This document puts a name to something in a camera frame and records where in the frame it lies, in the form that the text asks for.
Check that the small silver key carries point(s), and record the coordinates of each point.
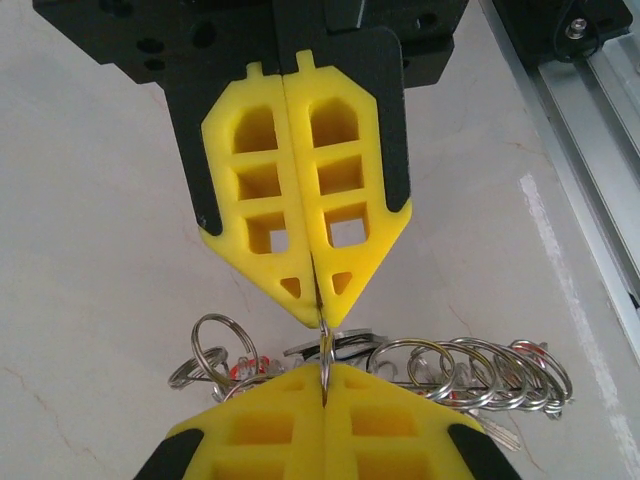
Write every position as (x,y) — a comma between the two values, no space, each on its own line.
(502,434)

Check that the red plastic key tag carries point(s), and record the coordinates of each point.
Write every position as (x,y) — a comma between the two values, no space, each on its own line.
(262,364)

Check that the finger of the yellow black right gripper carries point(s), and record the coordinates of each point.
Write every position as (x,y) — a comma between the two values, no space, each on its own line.
(220,160)
(385,125)

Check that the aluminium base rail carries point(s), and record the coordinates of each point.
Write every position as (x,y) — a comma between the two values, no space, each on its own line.
(600,125)

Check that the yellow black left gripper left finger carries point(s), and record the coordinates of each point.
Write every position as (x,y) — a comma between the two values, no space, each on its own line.
(310,440)

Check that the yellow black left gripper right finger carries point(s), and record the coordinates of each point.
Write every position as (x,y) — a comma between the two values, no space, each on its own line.
(340,440)

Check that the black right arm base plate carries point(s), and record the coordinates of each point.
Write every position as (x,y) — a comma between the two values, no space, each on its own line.
(540,25)

